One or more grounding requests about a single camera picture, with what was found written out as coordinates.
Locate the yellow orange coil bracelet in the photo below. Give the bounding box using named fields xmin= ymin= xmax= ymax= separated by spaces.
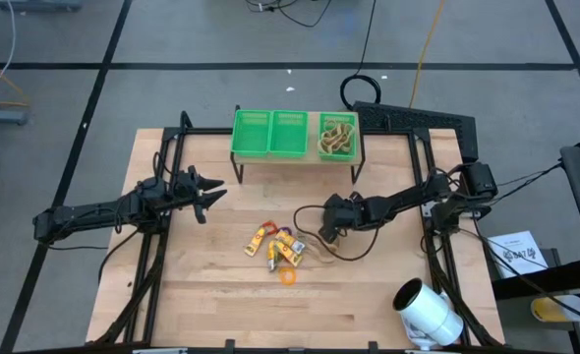
xmin=277 ymin=265 xmax=298 ymax=285

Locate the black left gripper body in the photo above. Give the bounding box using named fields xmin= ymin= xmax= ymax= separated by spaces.
xmin=171 ymin=165 xmax=210 ymax=225

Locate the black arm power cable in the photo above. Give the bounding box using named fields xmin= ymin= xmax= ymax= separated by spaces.
xmin=47 ymin=228 xmax=142 ymax=284
xmin=469 ymin=161 xmax=580 ymax=330

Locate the grey floor bar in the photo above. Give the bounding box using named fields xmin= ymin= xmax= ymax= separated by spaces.
xmin=0 ymin=0 xmax=83 ymax=14

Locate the white yellow bottle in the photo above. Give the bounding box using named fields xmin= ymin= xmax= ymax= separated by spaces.
xmin=530 ymin=293 xmax=580 ymax=325

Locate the orange yellow floor cable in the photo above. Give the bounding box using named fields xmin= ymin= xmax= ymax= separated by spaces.
xmin=0 ymin=46 xmax=30 ymax=109

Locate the green plastic basket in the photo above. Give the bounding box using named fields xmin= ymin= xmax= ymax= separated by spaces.
xmin=229 ymin=108 xmax=273 ymax=158
xmin=268 ymin=109 xmax=311 ymax=159
xmin=314 ymin=111 xmax=360 ymax=163

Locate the white printed paper sheet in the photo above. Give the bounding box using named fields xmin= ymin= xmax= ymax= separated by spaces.
xmin=486 ymin=229 xmax=550 ymax=280

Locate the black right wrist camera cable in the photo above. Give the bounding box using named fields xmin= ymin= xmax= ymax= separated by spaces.
xmin=292 ymin=203 xmax=385 ymax=263

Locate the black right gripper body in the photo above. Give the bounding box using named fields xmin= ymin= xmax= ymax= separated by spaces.
xmin=318 ymin=192 xmax=366 ymax=232

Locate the black metal table frame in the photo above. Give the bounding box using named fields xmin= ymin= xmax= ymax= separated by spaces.
xmin=91 ymin=110 xmax=503 ymax=352

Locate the black side shelf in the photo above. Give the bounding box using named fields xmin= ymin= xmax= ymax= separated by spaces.
xmin=491 ymin=258 xmax=580 ymax=302

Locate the yellow hanging cable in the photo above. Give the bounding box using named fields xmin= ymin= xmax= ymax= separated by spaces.
xmin=408 ymin=0 xmax=447 ymax=108

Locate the large white cylinder cup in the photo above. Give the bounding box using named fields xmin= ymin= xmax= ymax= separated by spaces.
xmin=391 ymin=277 xmax=465 ymax=352

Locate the black coiled floor cable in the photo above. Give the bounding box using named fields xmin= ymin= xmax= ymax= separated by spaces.
xmin=339 ymin=0 xmax=382 ymax=111

